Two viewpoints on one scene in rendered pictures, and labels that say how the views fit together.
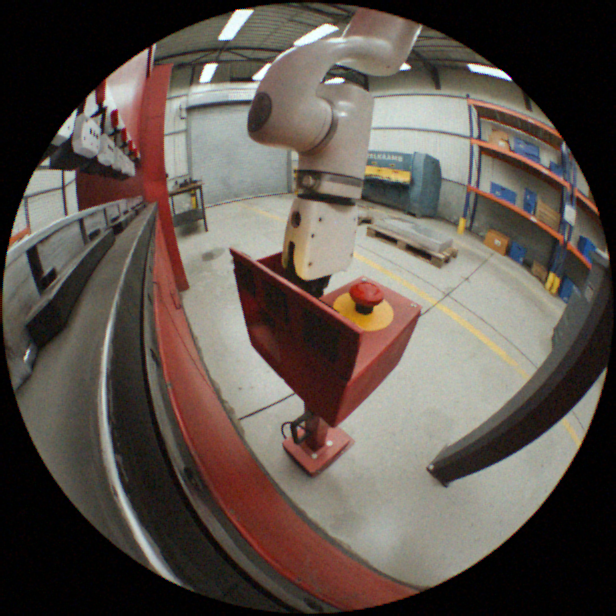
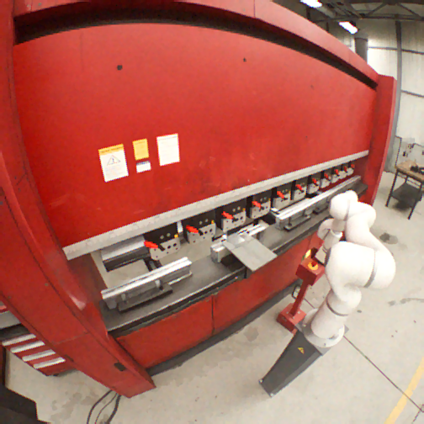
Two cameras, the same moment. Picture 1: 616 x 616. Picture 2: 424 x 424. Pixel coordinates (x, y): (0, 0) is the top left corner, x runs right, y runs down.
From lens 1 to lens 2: 1.38 m
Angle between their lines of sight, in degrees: 75
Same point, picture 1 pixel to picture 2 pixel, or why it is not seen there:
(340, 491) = (269, 330)
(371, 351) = (304, 266)
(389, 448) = not seen: hidden behind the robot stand
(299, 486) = (271, 315)
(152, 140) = (378, 145)
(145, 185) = (366, 172)
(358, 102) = (330, 236)
